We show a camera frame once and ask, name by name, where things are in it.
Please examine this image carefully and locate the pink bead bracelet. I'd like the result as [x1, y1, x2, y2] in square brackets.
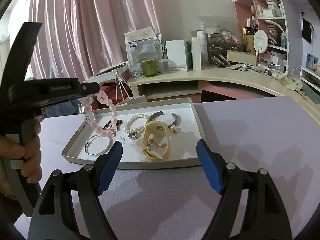
[78, 90, 118, 138]

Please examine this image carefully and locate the thin silver bangle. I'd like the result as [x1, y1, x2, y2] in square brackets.
[84, 134, 113, 156]

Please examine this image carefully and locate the dark red bead bracelet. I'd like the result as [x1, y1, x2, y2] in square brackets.
[102, 119, 124, 132]

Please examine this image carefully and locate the white pearl bracelet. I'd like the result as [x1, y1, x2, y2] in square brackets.
[123, 113, 150, 135]

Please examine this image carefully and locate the beige strap watch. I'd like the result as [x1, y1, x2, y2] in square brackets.
[142, 121, 171, 161]

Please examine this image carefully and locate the silver cuff bracelet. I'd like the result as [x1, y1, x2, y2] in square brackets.
[149, 110, 179, 129]

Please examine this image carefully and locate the pearl drop earrings cluster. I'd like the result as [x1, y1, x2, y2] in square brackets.
[146, 138, 167, 151]

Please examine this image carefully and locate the grey shallow jewelry tray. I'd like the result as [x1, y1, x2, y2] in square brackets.
[61, 98, 205, 170]

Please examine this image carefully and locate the person's left hand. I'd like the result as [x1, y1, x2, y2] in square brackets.
[1, 119, 42, 184]

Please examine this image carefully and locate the pink curtain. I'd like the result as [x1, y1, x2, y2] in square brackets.
[29, 0, 159, 81]

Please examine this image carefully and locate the purple table mat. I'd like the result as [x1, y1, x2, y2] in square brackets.
[13, 96, 320, 240]

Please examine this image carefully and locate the green glass jar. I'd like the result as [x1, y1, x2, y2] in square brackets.
[142, 59, 157, 77]

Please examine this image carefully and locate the clear bag of medicine boxes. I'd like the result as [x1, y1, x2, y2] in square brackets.
[124, 27, 163, 78]

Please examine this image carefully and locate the white cardboard box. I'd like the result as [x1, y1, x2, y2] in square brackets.
[165, 40, 189, 72]

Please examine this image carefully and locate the beige curved desk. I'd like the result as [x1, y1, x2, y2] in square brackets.
[129, 66, 319, 122]

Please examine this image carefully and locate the white lotion bottle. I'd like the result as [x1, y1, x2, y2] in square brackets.
[191, 22, 208, 70]

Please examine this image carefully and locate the white round mirror lamp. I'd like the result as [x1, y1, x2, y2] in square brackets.
[253, 30, 268, 66]

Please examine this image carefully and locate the pink white bookshelf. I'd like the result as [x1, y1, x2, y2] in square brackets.
[232, 0, 319, 83]

